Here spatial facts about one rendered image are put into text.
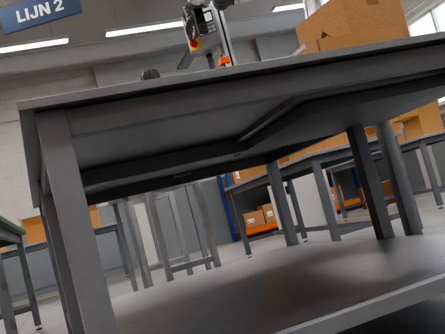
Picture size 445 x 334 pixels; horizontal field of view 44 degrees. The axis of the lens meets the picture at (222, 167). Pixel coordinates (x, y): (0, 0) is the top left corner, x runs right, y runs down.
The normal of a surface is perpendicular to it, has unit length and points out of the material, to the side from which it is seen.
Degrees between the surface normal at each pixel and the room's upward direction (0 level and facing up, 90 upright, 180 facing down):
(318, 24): 90
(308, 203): 90
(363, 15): 90
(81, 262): 90
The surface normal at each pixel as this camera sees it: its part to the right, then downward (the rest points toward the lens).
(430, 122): 0.21, -0.12
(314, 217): 0.44, -0.19
